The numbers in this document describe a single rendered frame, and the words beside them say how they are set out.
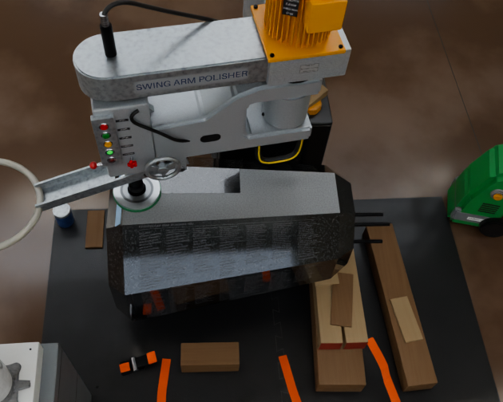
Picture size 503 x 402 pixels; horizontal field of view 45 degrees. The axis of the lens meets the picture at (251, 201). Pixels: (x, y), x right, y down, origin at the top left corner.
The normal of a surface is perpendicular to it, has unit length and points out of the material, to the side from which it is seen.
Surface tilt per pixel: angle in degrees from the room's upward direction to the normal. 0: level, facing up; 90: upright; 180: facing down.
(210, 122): 90
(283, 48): 0
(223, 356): 0
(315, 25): 90
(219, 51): 0
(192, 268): 45
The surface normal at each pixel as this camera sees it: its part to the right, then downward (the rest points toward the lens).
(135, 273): 0.11, 0.22
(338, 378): 0.05, -0.53
